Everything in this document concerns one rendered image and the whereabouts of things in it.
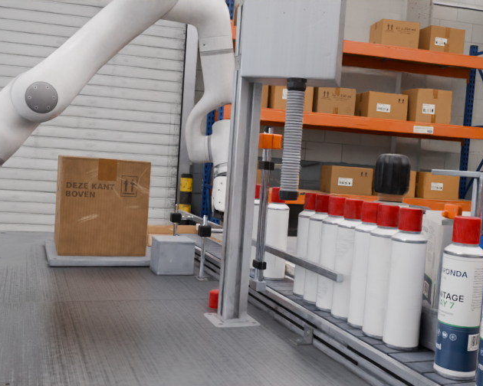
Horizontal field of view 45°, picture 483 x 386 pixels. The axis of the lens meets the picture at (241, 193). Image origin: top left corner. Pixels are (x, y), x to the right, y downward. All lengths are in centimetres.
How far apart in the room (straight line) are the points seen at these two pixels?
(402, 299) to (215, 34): 93
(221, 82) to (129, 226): 47
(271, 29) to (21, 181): 464
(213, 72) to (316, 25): 58
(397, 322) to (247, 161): 41
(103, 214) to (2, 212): 398
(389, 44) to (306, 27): 453
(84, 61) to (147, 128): 407
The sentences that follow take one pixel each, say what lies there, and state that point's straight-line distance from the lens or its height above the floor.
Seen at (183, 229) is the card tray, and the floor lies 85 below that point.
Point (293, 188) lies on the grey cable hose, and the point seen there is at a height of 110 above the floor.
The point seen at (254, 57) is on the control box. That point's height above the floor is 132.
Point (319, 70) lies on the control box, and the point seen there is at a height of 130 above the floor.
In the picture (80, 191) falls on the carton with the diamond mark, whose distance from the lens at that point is 163.
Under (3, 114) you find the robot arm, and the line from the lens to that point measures 151.
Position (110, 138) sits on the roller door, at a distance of 549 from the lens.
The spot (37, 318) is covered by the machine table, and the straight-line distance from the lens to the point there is 112.
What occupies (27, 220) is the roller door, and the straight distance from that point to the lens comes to 556.
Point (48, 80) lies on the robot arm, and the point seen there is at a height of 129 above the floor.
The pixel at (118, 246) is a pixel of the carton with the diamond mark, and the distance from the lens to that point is 166.
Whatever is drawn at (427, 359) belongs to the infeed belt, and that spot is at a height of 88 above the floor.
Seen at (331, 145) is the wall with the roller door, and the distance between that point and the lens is 607.
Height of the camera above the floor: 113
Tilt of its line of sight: 3 degrees down
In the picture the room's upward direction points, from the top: 4 degrees clockwise
